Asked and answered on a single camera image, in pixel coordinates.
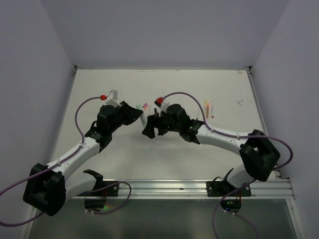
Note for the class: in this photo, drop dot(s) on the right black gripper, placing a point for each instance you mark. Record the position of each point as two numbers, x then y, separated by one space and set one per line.
155 120

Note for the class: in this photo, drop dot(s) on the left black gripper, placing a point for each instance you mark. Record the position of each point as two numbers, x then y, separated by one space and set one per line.
131 114

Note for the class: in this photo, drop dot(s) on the pale green highlighter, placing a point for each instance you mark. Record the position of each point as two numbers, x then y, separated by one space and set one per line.
142 116

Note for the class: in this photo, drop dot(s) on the yellow highlighter pen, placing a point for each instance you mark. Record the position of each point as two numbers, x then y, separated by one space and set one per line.
205 107

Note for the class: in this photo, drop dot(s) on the orange highlighter pen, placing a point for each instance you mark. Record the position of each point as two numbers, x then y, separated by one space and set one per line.
207 111

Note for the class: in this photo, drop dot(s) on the purple white marker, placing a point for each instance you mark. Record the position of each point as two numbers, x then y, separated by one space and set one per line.
212 109

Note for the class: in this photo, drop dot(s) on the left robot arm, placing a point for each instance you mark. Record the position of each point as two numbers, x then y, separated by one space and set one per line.
46 187

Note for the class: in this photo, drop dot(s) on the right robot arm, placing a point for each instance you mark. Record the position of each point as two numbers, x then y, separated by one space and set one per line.
259 156

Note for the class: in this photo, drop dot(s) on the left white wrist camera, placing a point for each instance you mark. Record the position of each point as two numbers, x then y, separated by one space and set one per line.
112 99

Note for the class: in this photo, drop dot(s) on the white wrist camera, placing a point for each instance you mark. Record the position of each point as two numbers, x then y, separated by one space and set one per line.
112 99
162 104

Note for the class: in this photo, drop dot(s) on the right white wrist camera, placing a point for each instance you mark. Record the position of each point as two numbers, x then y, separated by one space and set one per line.
162 104

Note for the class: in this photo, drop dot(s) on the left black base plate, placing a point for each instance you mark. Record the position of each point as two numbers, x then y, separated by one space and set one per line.
112 190

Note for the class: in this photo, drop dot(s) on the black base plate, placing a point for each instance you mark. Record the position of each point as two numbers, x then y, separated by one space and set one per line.
112 190
217 188

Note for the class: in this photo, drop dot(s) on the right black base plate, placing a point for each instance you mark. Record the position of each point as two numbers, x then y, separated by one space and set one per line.
217 188

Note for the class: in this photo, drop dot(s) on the aluminium mounting rail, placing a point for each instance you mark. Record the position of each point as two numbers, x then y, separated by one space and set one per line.
197 189

